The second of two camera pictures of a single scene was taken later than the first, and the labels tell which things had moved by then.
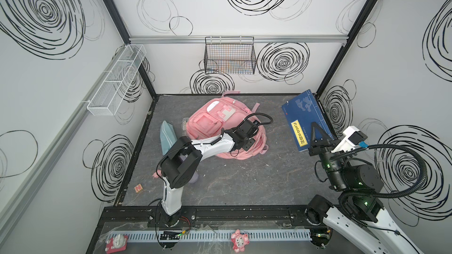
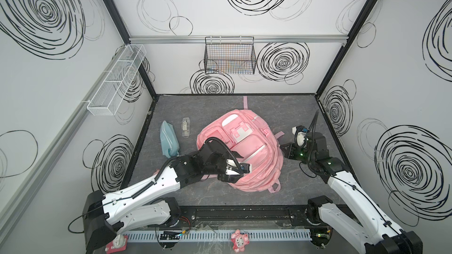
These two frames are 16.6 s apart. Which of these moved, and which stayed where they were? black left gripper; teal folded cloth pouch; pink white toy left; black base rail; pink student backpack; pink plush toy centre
Moved: pink student backpack; black left gripper
Stayed: black base rail; teal folded cloth pouch; pink plush toy centre; pink white toy left
